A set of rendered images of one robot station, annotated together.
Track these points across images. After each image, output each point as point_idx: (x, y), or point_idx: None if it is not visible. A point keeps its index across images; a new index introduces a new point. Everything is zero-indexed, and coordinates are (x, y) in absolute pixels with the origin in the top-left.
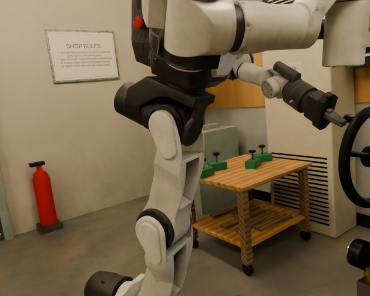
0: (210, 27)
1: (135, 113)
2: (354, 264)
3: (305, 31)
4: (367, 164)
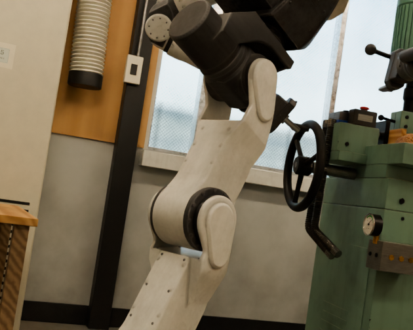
0: None
1: (229, 48)
2: (377, 230)
3: None
4: (304, 170)
